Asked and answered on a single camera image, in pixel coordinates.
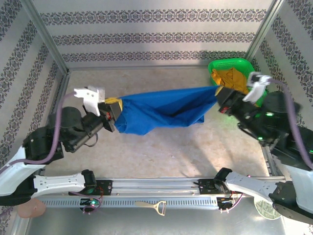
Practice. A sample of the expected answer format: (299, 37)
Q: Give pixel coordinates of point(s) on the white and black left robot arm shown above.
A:
(14, 176)

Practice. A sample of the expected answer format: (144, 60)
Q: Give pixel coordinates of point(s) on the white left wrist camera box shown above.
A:
(91, 100)

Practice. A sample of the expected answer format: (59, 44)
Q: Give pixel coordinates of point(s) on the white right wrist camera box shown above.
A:
(255, 89)

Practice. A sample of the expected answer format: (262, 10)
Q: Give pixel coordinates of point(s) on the green patterned white bowl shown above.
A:
(264, 208)

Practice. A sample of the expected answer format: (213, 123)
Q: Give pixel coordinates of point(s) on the translucent pink cup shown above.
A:
(34, 209)

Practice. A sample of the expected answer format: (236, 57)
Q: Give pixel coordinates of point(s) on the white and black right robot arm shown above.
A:
(249, 183)

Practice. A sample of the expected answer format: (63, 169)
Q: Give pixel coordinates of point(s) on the aluminium frame bar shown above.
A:
(63, 85)
(122, 67)
(270, 161)

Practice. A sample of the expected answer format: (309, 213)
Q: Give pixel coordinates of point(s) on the yellow cloth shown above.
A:
(232, 78)

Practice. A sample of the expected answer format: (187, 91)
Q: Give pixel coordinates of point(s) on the green plastic basket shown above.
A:
(225, 63)

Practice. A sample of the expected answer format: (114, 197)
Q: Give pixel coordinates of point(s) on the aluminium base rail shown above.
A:
(151, 186)

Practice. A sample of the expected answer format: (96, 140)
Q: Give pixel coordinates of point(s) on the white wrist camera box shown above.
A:
(91, 100)
(255, 89)

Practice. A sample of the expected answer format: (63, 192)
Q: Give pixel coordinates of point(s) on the blue printed t-shirt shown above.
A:
(159, 110)

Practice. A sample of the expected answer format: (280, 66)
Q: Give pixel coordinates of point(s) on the aluminium frame post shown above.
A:
(261, 29)
(46, 39)

